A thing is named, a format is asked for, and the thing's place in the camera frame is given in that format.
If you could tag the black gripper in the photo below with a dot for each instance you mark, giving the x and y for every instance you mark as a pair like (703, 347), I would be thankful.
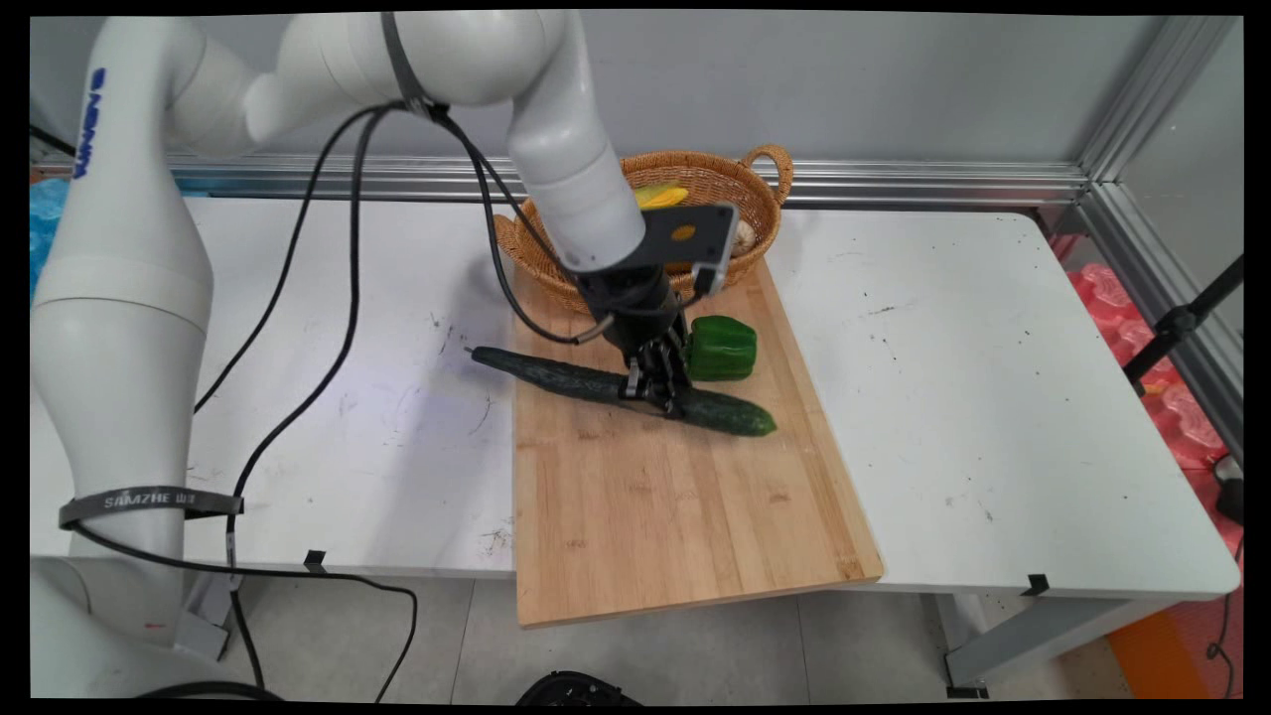
(635, 308)

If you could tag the long dark green cucumber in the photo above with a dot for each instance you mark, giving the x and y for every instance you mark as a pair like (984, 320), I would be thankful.
(556, 377)

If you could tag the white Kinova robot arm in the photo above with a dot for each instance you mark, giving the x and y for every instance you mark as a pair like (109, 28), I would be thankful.
(129, 328)

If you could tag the green bell pepper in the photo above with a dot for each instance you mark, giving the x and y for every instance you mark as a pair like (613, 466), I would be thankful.
(723, 350)

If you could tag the bamboo cutting board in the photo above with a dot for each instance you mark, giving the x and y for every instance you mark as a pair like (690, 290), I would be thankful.
(655, 497)

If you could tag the white garlic bulb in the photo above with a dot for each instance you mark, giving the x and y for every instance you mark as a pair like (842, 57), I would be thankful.
(747, 235)

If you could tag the yellow corn cob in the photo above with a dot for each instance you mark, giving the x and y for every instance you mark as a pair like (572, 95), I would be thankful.
(663, 195)

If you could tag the woven wicker basket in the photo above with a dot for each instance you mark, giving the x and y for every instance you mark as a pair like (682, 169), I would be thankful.
(765, 218)

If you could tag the black round object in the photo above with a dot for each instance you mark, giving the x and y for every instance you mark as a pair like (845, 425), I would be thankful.
(576, 690)

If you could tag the small black table clip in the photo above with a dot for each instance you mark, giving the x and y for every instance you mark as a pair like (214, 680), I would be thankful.
(315, 561)
(1036, 585)

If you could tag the grey table leg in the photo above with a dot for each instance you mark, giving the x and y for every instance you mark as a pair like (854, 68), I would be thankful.
(1033, 636)

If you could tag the red foam sheet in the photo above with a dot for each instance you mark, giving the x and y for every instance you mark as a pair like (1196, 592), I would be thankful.
(1177, 417)

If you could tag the black tripod stand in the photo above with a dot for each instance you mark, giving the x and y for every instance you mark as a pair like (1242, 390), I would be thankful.
(1177, 326)

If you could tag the orange floor mat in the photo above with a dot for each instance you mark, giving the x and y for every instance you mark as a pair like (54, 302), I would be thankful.
(1172, 650)

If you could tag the small black device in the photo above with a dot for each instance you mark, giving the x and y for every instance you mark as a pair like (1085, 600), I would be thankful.
(1231, 497)

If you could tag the blue foam sheet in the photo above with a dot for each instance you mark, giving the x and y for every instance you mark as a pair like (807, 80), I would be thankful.
(45, 218)

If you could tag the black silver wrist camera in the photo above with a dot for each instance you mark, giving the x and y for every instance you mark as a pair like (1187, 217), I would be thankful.
(695, 238)

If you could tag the long aluminium frame rail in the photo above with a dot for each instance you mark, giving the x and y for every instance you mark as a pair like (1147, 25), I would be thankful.
(894, 184)

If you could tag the aluminium frame corner post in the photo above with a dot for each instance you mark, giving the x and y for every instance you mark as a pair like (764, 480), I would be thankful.
(1152, 109)

